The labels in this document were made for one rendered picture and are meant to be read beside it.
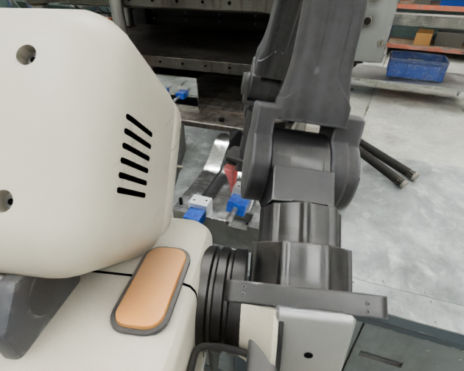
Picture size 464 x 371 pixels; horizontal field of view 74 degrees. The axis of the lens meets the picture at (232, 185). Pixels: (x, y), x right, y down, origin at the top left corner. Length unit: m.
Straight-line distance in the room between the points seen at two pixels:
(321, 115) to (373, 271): 0.60
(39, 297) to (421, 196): 1.07
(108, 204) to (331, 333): 0.16
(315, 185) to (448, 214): 0.87
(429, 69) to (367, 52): 2.99
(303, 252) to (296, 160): 0.09
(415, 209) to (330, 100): 0.82
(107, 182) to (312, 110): 0.19
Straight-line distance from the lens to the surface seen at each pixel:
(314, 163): 0.29
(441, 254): 0.97
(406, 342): 0.98
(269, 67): 0.57
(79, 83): 0.18
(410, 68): 4.37
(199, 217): 0.76
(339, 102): 0.30
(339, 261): 0.26
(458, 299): 0.89
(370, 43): 1.42
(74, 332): 0.22
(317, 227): 0.26
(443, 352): 1.01
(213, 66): 1.49
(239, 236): 0.78
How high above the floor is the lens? 1.41
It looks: 36 degrees down
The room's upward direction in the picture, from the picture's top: straight up
